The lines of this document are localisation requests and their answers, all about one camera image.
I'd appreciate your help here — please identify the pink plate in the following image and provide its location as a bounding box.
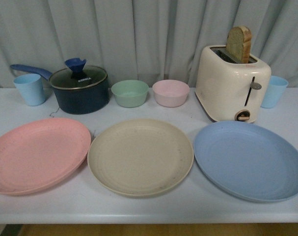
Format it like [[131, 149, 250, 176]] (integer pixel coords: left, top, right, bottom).
[[0, 118, 91, 196]]

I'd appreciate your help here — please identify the green bowl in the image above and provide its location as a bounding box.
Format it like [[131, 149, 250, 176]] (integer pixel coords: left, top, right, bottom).
[[111, 80, 149, 108]]

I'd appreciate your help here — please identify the pink bowl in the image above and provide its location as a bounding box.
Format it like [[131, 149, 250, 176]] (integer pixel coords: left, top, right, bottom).
[[152, 80, 190, 108]]

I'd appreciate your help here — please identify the beige plate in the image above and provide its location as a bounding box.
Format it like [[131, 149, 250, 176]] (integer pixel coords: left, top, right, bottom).
[[87, 118, 194, 198]]

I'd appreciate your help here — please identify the dark blue saucepan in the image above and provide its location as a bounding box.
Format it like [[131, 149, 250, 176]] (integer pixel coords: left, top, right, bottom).
[[10, 64, 109, 115]]

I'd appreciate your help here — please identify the grey curtain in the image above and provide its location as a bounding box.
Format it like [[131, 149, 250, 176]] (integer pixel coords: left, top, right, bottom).
[[0, 0, 298, 88]]

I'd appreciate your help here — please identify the cream toaster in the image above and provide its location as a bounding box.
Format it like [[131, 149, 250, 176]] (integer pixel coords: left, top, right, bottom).
[[195, 45, 271, 123]]

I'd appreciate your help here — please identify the glass pot lid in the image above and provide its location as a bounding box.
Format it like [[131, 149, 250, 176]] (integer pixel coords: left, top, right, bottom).
[[49, 58, 108, 90]]

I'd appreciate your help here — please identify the blue plate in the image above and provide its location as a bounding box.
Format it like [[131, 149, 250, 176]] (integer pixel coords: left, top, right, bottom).
[[193, 121, 298, 202]]

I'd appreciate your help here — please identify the bread slice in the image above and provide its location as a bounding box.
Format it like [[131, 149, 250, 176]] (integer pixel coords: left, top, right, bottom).
[[226, 26, 252, 63]]

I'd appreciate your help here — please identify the left light blue cup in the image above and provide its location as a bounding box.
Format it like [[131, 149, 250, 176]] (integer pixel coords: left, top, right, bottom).
[[13, 74, 46, 106]]

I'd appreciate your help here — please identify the light blue cup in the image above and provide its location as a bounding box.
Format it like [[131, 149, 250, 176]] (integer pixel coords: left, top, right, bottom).
[[261, 76, 289, 109], [13, 74, 46, 106]]

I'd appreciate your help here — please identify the right light blue cup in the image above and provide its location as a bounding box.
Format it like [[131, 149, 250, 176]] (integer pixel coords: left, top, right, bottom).
[[261, 76, 289, 109]]

